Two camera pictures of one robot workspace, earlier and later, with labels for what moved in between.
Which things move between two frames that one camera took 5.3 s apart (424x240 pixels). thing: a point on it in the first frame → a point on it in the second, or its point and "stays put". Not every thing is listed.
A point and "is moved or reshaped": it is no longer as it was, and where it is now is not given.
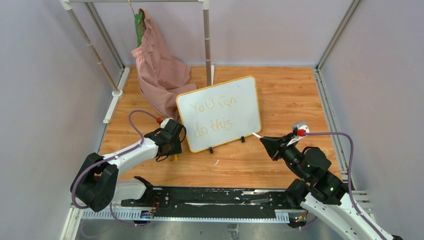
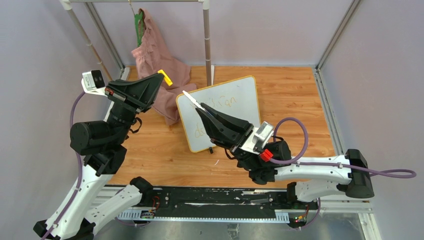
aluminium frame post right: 329,108 stays put
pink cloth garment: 162,76 stays put
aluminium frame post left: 92,10 stays put
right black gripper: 272,143 → 222,130
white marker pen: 259,137 is moved or reshaped
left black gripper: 177,150 → 138,95
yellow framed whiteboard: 218,114 stays put
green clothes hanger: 139,25 stays put
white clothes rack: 117,91 stays put
